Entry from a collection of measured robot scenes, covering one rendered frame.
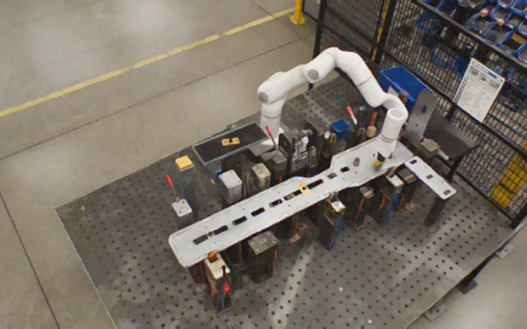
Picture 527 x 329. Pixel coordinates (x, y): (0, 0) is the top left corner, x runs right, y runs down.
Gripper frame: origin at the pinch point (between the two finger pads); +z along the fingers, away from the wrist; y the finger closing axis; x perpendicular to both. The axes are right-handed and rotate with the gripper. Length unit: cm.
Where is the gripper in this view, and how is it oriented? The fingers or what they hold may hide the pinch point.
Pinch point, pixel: (381, 157)
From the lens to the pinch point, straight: 243.5
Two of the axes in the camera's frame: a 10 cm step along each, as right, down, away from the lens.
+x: 8.5, -3.8, 3.7
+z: -0.3, 6.6, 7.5
